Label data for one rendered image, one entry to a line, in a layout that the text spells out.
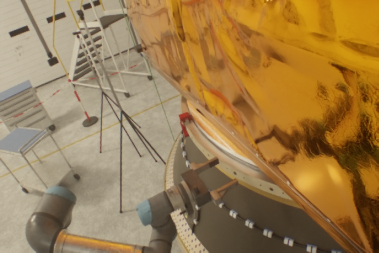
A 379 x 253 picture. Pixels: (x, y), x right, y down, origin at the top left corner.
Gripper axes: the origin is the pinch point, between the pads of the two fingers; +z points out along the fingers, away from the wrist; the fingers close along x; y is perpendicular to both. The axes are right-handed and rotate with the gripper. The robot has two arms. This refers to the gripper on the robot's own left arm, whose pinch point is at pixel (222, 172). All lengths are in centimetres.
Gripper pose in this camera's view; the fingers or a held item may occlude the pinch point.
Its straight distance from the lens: 100.2
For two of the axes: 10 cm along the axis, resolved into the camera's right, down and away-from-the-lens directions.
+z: 8.8, -4.0, 2.3
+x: -4.0, -4.0, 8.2
